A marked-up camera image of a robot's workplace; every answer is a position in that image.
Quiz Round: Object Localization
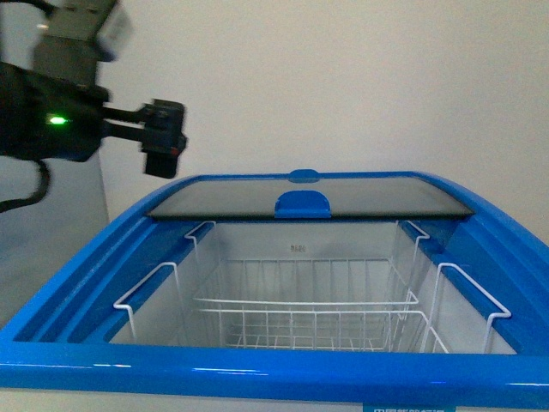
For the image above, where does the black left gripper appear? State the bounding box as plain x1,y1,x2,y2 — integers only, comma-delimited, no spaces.
102,99,187,179

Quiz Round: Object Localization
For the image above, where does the white wire freezer basket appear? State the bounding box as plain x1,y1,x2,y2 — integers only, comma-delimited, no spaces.
112,221,513,354

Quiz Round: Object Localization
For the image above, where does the white blue chest freezer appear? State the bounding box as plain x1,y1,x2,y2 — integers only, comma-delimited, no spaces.
1,169,548,411

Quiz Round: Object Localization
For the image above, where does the blue energy label sticker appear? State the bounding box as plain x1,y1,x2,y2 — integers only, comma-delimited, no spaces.
362,403,456,412

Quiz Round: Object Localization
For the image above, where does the glass sliding freezer lid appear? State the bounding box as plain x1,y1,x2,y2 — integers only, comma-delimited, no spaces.
149,177,474,221

